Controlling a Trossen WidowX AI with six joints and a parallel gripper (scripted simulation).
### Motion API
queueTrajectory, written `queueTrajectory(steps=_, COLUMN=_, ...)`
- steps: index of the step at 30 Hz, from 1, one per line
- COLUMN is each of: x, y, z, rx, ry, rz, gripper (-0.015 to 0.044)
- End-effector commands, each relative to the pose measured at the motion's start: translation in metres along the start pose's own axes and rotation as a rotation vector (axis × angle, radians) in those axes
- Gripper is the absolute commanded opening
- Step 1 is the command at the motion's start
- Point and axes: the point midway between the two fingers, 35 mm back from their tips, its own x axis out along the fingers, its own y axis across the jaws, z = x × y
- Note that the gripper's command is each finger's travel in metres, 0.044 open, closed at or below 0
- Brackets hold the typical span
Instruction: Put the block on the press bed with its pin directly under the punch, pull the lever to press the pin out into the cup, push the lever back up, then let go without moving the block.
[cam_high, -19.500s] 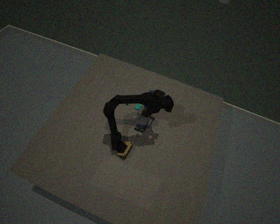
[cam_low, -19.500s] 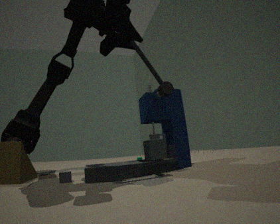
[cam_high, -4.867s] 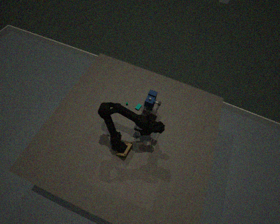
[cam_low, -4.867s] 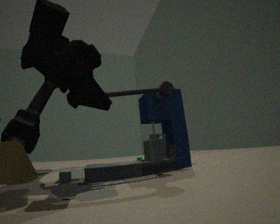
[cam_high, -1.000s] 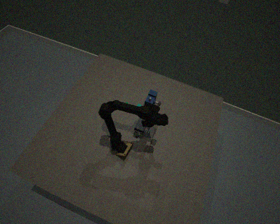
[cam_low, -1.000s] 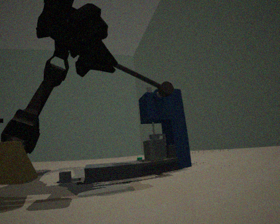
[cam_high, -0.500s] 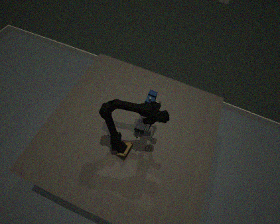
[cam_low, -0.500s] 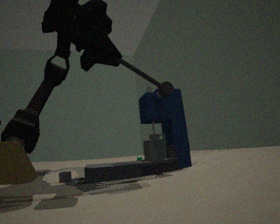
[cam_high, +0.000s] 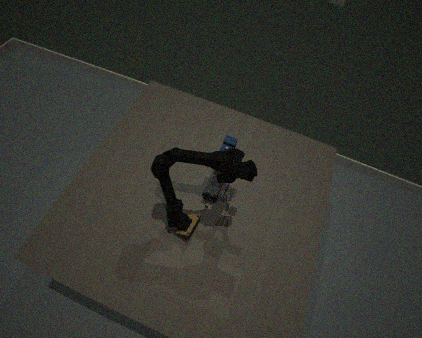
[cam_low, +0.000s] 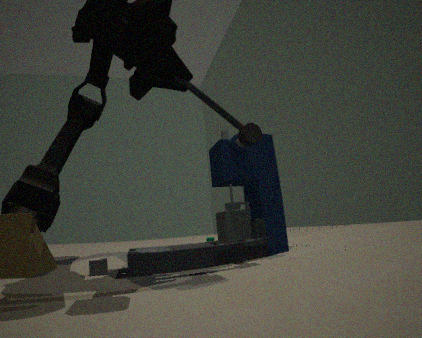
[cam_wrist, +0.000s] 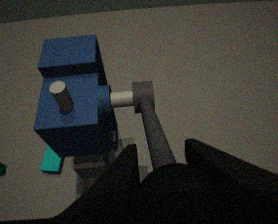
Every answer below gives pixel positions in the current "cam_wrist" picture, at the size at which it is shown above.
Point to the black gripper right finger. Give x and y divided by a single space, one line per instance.
250 193

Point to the teal rectangular block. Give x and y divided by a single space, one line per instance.
52 163

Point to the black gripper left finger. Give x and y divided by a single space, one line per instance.
108 201

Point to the blue arbor press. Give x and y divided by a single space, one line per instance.
75 117

